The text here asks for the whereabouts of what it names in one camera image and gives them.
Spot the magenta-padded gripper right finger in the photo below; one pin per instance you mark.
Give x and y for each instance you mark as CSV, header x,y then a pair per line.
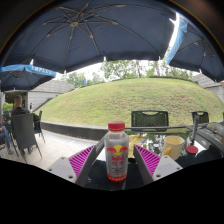
x,y
148,160

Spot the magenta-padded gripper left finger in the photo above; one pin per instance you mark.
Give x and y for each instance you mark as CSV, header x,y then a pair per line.
x,y
80,160

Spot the red-capped clear drink bottle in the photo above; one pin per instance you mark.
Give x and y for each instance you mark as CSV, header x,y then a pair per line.
x,y
116,160

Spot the crumpled yellow foil packet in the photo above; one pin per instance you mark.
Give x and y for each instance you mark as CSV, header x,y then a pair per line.
x,y
138,140

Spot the black mesh patio chair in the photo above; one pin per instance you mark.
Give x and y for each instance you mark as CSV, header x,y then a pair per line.
x,y
201,116
150,120

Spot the flat round red coaster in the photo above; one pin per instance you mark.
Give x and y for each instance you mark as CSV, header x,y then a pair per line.
x,y
192,149

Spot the dark wicker chair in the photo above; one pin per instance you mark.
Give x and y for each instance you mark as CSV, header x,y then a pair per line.
x,y
40,125
23,133

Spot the person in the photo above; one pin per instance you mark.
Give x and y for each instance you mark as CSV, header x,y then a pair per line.
x,y
19,108
4,133

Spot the blue umbrella with white print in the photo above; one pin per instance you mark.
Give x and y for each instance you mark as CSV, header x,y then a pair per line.
x,y
20,78

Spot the navy umbrella with light-blue edge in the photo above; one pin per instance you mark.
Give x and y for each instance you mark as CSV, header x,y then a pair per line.
x,y
196,50

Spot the large navy patio umbrella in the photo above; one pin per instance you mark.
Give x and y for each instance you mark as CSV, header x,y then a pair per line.
x,y
86,30

